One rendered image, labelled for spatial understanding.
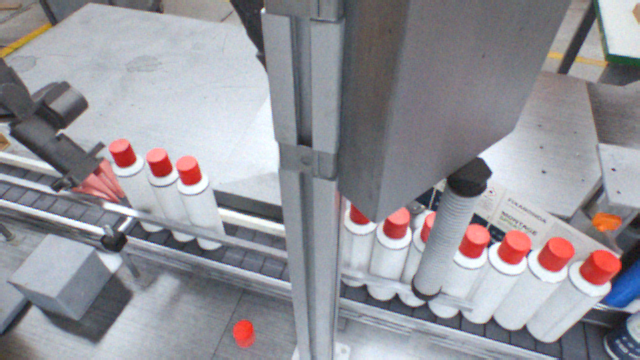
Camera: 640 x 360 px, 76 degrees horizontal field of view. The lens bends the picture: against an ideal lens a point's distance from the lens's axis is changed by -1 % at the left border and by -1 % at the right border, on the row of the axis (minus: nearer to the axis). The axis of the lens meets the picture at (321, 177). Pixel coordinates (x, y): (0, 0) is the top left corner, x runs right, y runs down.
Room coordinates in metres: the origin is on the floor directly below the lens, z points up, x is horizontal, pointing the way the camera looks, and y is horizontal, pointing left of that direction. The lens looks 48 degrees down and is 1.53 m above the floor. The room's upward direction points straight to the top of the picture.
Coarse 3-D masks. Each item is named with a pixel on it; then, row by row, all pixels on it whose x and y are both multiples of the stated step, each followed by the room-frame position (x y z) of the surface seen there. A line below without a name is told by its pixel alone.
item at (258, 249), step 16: (0, 176) 0.52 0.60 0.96; (48, 192) 0.48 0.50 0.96; (64, 192) 0.48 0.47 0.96; (96, 208) 0.45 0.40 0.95; (112, 208) 0.45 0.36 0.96; (160, 224) 0.41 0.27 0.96; (176, 224) 0.41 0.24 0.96; (208, 240) 0.39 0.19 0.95; (224, 240) 0.38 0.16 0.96; (240, 240) 0.38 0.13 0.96; (272, 256) 0.35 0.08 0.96; (352, 272) 0.32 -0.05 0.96; (384, 288) 0.30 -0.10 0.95; (400, 288) 0.29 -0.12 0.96; (448, 304) 0.27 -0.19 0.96; (464, 304) 0.27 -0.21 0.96
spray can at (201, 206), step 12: (192, 156) 0.45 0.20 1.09; (180, 168) 0.42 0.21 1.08; (192, 168) 0.43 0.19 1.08; (180, 180) 0.43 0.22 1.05; (192, 180) 0.42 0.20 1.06; (204, 180) 0.44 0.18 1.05; (180, 192) 0.42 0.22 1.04; (192, 192) 0.41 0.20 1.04; (204, 192) 0.42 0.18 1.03; (192, 204) 0.41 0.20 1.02; (204, 204) 0.42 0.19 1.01; (216, 204) 0.44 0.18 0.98; (192, 216) 0.41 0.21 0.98; (204, 216) 0.41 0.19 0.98; (216, 216) 0.43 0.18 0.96; (204, 228) 0.41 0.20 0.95; (216, 228) 0.42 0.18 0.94; (204, 240) 0.41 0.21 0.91
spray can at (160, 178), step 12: (156, 156) 0.45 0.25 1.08; (168, 156) 0.46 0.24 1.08; (156, 168) 0.44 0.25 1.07; (168, 168) 0.45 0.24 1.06; (156, 180) 0.44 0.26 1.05; (168, 180) 0.44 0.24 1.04; (156, 192) 0.43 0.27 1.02; (168, 192) 0.43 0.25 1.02; (168, 204) 0.43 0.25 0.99; (180, 204) 0.44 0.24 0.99; (168, 216) 0.43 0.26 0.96; (180, 216) 0.43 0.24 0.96; (180, 240) 0.43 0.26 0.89; (192, 240) 0.43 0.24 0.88
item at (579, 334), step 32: (0, 192) 0.55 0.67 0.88; (32, 192) 0.55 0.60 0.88; (96, 224) 0.47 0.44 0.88; (224, 224) 0.47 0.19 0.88; (224, 256) 0.40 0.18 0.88; (256, 256) 0.40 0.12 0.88; (352, 288) 0.34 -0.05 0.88; (448, 320) 0.28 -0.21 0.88; (544, 352) 0.23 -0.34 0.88; (576, 352) 0.23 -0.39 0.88
